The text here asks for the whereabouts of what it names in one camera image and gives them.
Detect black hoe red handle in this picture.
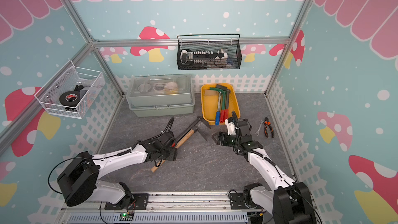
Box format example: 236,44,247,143
216,84,231,123

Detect chrome tool blue handle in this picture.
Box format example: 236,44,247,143
215,89,222,125

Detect wooden handle hammer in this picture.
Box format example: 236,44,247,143
151,128,207,172

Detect green hoe red handle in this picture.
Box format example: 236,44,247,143
210,85,227,125

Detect yellow plastic storage box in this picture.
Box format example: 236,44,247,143
201,83,240,125

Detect black pick red handle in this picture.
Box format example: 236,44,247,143
172,116,211,147

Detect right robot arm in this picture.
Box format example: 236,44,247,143
213,117,322,224

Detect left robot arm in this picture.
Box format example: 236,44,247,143
57,131,178,210

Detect small silver wrench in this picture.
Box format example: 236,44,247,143
255,121,264,136

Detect orange black pliers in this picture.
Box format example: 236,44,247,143
264,117,275,139

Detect green lidded toolbox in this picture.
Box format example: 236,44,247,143
126,74,195,117

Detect green circuit board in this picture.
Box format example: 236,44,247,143
119,213,134,222

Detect black socket set holder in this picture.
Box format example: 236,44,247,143
177,49,229,65

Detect black tape roll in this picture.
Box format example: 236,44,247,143
59,91,81,107

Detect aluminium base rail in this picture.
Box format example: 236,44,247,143
55,190,276,224

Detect black wire mesh basket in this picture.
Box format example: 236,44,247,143
176,34,242,71

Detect white wire wall basket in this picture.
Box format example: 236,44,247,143
35,61,105,119

